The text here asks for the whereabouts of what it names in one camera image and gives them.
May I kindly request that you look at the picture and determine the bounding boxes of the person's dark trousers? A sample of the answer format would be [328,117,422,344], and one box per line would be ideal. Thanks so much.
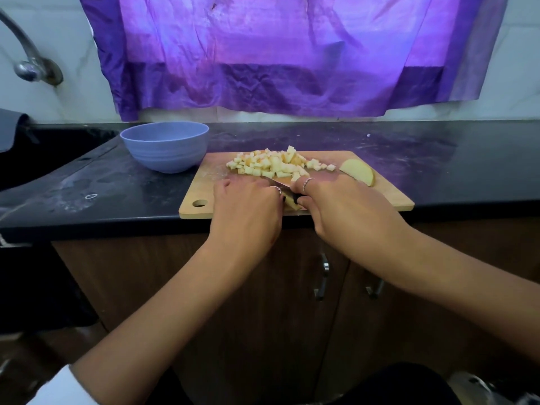
[147,362,461,405]

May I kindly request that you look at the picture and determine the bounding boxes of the person's right forearm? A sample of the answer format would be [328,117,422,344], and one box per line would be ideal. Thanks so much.
[392,227,540,368]

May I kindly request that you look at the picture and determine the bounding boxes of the wooden cutting board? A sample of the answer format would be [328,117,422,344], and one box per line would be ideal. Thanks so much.
[178,150,416,220]

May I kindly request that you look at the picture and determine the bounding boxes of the dark sink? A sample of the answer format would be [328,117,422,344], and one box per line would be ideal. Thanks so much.
[0,126,119,192]

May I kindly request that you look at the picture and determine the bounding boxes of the person's right hand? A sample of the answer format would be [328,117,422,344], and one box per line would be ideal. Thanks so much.
[287,170,419,268]

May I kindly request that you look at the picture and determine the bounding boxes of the pile of diced potato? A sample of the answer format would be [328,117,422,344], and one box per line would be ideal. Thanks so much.
[225,145,338,184]

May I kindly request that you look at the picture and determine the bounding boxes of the purple cloth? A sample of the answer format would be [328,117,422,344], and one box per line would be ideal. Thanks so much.
[78,0,511,122]

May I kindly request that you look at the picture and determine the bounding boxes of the red and white plastic bag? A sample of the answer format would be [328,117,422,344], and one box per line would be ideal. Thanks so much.
[447,372,540,405]

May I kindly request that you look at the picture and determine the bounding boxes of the grey cloth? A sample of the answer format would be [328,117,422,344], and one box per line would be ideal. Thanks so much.
[0,109,30,154]

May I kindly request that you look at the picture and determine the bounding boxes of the potato slice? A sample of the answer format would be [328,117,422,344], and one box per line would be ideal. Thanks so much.
[338,157,376,188]

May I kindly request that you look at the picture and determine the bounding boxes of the metal faucet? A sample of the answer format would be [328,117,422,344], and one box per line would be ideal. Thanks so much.
[0,10,64,87]

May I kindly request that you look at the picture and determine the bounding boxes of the metal cabinet handle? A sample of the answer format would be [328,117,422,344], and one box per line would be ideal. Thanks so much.
[313,253,332,301]
[364,276,388,299]

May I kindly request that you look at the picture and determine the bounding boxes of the person's left hand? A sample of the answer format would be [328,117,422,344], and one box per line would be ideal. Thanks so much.
[208,175,287,267]

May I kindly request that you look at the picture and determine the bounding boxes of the black handled knife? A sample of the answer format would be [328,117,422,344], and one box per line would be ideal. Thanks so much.
[274,183,312,212]

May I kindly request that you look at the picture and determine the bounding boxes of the blue bowl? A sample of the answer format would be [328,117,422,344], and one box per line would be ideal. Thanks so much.
[119,121,211,176]

